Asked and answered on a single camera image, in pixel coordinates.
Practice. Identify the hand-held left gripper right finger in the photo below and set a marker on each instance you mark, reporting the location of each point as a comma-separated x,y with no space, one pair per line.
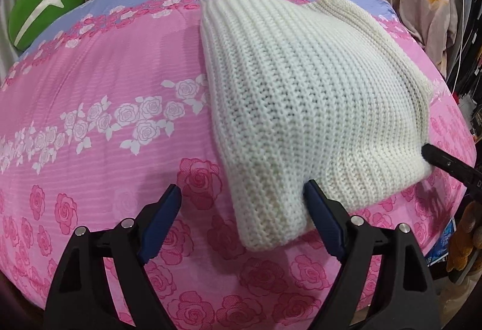
324,219

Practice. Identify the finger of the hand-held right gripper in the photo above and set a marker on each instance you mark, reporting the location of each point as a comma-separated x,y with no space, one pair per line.
448,166

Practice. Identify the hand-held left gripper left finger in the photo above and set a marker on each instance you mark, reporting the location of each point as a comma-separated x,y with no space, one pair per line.
164,219

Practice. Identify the white red black knit sweater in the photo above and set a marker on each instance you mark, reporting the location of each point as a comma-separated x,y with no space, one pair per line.
301,100

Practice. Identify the brown plush toy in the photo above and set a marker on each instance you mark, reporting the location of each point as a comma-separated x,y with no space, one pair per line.
469,236

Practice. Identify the blue printed box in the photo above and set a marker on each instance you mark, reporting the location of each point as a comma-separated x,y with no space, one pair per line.
442,245

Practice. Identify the pink floral bed sheet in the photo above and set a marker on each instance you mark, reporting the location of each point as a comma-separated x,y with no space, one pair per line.
105,89

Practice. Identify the green cushion with white mark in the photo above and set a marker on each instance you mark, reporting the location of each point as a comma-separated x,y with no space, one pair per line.
41,9

